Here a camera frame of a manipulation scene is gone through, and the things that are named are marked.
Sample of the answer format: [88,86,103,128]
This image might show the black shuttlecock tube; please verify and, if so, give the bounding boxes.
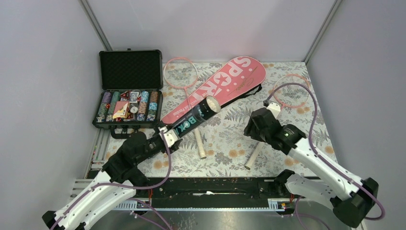
[171,96,217,138]

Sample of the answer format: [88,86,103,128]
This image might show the purple cable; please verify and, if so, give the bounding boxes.
[263,82,386,230]
[49,131,173,230]

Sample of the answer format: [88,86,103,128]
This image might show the pink racket cover bag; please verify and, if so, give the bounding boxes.
[161,56,266,124]

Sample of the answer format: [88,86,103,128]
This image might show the shuttlecock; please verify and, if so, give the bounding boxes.
[206,96,221,113]

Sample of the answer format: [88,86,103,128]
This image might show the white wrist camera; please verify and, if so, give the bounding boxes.
[263,101,282,118]
[158,126,180,148]

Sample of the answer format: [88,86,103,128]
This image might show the black poker chip case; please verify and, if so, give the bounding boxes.
[92,49,163,139]

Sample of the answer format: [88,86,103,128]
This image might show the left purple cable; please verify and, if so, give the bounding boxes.
[49,131,173,230]

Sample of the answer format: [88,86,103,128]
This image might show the playing card box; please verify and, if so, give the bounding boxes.
[113,101,129,120]

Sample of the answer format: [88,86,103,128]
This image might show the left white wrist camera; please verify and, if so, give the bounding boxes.
[158,126,180,148]

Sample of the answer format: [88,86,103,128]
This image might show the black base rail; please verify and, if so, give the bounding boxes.
[126,176,307,208]

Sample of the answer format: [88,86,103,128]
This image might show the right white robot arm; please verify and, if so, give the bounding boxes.
[244,108,379,228]

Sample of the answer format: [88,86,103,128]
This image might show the pink badminton racket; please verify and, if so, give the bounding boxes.
[244,73,312,171]
[163,57,207,160]

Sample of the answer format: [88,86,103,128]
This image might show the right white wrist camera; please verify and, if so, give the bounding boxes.
[263,101,282,118]

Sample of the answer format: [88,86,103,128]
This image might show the floral patterned table mat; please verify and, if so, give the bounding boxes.
[104,61,337,178]

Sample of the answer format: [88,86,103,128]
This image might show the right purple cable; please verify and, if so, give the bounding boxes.
[263,82,386,230]

